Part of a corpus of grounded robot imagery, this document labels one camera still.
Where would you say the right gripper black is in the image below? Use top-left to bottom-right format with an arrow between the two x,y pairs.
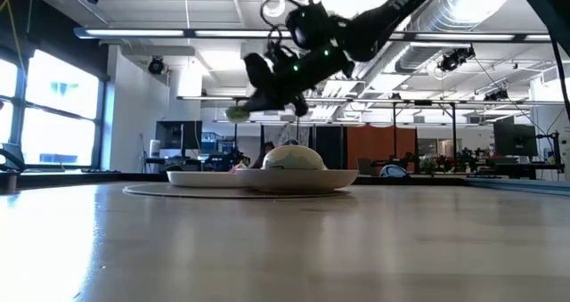
242,42 -> 357,118

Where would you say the small green donut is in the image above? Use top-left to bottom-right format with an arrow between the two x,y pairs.
225,105 -> 251,125

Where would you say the person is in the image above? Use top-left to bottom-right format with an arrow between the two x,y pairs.
252,140 -> 276,170

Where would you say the white sprinkled donut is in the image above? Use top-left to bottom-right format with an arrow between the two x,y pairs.
261,144 -> 328,171

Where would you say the black curtain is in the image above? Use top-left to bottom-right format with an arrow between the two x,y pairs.
311,125 -> 349,170

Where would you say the black computer monitor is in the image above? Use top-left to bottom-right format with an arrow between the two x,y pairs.
155,119 -> 203,151
493,122 -> 539,158

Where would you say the beige round plate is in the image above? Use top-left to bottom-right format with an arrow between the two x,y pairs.
234,167 -> 360,194

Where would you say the white round plate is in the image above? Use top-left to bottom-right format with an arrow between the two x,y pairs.
166,169 -> 250,189

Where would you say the grey round placemat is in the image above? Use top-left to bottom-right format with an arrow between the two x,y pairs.
122,182 -> 353,200

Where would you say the long ceiling light bar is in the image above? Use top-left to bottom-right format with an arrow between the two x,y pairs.
388,31 -> 554,44
73,26 -> 293,41

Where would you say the blue white helmet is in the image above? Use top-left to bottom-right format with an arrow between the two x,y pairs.
379,163 -> 409,179

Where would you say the small background plant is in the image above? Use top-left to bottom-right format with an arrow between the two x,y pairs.
419,156 -> 441,175

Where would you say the large bright window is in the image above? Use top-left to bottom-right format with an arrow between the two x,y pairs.
0,47 -> 102,170

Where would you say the blue mat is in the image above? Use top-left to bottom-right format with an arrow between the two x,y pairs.
464,176 -> 570,198

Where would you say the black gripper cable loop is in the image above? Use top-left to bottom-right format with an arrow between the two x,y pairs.
259,0 -> 293,56

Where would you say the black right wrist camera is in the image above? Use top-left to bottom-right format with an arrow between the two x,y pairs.
284,0 -> 336,52

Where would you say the black ceiling camera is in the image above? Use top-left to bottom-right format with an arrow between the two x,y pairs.
147,55 -> 167,76
437,45 -> 476,73

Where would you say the orange partition wall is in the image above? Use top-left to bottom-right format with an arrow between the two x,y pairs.
346,125 -> 419,170

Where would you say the silver ventilation duct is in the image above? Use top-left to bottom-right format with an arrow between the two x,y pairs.
395,0 -> 514,73

